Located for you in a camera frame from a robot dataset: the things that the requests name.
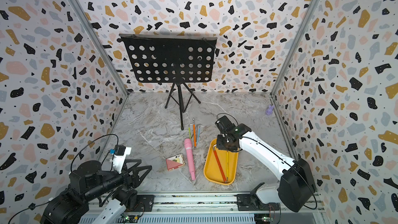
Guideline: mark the yellow plastic storage tray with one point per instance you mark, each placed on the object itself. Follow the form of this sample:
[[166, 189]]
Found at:
[[211, 170]]

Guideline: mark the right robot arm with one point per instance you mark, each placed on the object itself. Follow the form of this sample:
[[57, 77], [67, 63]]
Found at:
[[295, 184]]

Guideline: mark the black perforated music stand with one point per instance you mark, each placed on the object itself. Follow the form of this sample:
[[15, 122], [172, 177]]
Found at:
[[178, 60]]

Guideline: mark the orange hex key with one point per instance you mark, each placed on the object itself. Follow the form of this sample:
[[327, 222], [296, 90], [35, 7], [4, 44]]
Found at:
[[194, 134]]

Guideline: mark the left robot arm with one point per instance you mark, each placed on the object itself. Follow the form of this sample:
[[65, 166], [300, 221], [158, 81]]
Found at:
[[88, 182]]

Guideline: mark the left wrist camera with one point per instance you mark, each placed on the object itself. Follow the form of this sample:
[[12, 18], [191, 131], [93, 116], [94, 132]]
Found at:
[[120, 153]]

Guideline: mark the small purple rabbit figurine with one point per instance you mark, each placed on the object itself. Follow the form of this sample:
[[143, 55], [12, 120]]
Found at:
[[269, 110]]

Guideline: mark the red playing card box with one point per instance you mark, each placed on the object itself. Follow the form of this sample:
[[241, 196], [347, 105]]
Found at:
[[175, 162]]

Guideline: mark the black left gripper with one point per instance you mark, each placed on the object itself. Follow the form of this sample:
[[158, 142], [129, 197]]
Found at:
[[128, 182]]

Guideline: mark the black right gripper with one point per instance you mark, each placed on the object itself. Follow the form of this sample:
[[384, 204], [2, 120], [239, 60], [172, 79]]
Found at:
[[218, 137]]

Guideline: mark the red hex key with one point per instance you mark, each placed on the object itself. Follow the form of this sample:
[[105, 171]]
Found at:
[[218, 163]]

